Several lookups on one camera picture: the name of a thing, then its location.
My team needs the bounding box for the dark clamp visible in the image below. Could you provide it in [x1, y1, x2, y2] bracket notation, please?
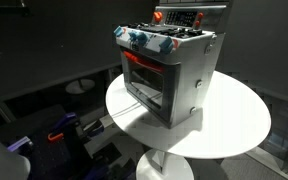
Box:
[82, 119, 105, 138]

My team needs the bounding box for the round white table base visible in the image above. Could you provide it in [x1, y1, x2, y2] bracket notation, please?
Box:
[136, 148, 195, 180]

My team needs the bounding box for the round white table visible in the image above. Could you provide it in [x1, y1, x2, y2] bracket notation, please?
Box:
[105, 70, 272, 160]

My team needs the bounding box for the purple clamp with orange trigger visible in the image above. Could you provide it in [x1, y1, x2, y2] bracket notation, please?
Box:
[47, 112, 80, 144]

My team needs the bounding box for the orange oven door handle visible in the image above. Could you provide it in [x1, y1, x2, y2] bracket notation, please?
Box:
[123, 50, 167, 74]

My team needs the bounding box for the white rounded object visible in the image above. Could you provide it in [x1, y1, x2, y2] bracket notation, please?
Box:
[0, 128, 31, 180]

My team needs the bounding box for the grey oven door with window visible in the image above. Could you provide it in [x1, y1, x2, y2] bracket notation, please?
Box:
[120, 48, 182, 129]

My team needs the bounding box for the small round pedestal base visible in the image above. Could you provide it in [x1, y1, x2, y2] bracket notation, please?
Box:
[64, 78, 96, 95]

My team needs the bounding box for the blue stove knob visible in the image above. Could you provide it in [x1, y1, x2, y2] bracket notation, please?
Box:
[113, 25, 125, 38]
[137, 32, 150, 45]
[128, 30, 139, 42]
[159, 36, 175, 54]

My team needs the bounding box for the grey toy kitchen stove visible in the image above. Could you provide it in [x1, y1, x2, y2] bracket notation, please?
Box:
[113, 4, 230, 130]

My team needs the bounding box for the large orange dial knob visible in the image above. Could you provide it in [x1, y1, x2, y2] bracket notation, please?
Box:
[153, 11, 164, 24]

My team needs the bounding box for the black keypad panel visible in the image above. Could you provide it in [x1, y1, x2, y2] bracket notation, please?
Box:
[165, 10, 198, 27]

